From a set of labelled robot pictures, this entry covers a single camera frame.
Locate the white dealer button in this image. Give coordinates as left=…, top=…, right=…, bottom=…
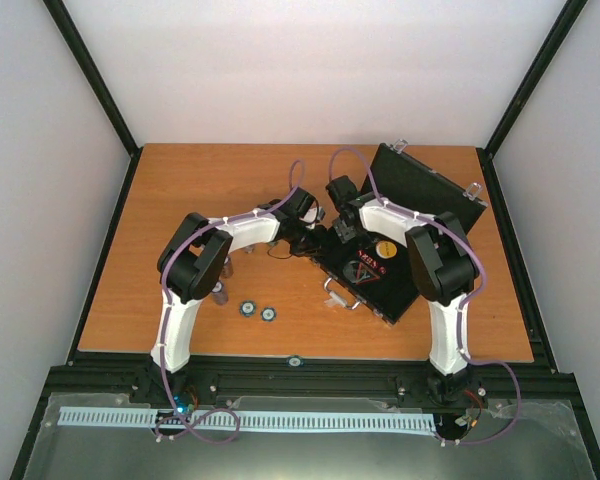
left=375, top=240, right=398, bottom=259

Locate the triangular all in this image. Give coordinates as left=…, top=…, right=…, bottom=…
left=343, top=260, right=383, bottom=285

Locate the black poker set case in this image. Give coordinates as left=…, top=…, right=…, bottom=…
left=315, top=143, right=487, bottom=324

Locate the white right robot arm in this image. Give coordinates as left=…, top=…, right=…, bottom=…
left=326, top=176, right=485, bottom=376

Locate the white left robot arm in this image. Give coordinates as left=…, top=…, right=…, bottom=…
left=151, top=187, right=326, bottom=403

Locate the flat blue chip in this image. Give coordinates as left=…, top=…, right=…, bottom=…
left=261, top=307, right=277, bottom=322
left=239, top=301, right=257, bottom=317

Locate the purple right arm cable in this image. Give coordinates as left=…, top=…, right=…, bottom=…
left=325, top=147, right=523, bottom=446

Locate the black aluminium frame rail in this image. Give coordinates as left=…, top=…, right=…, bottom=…
left=43, top=361, right=584, bottom=412

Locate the white perforated cable strip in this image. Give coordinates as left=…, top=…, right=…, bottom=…
left=57, top=406, right=435, bottom=435

